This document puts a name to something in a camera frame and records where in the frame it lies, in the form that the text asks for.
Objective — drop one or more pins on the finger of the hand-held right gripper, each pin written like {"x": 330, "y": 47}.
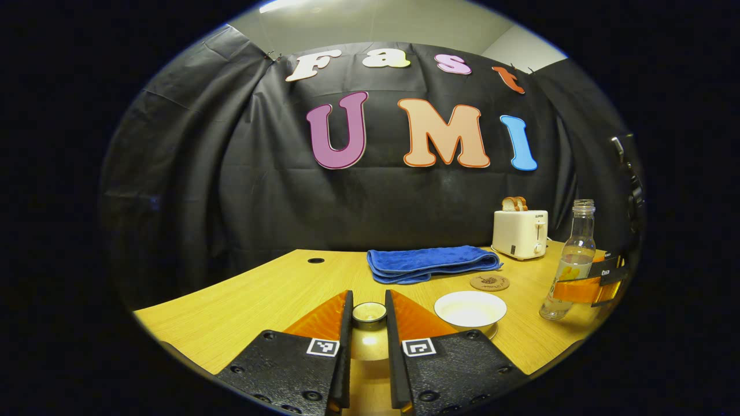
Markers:
{"x": 578, "y": 290}
{"x": 604, "y": 263}

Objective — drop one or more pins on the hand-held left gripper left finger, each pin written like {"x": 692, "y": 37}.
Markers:
{"x": 346, "y": 346}

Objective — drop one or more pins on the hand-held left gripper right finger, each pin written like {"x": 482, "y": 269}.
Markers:
{"x": 393, "y": 346}

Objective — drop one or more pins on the clear glass water bottle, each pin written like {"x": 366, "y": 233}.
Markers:
{"x": 575, "y": 254}

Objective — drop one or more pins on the white teacup lid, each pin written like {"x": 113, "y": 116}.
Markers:
{"x": 369, "y": 315}

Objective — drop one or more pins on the white teacup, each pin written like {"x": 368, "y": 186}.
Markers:
{"x": 469, "y": 309}

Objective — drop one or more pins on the round brown coaster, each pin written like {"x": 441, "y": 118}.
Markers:
{"x": 489, "y": 282}

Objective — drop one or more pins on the white toaster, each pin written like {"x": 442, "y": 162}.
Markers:
{"x": 517, "y": 234}

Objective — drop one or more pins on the folded blue towel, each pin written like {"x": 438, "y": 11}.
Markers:
{"x": 428, "y": 260}

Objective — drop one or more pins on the white saucer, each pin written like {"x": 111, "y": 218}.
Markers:
{"x": 490, "y": 332}

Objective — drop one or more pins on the toast slice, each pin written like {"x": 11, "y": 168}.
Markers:
{"x": 509, "y": 204}
{"x": 522, "y": 203}

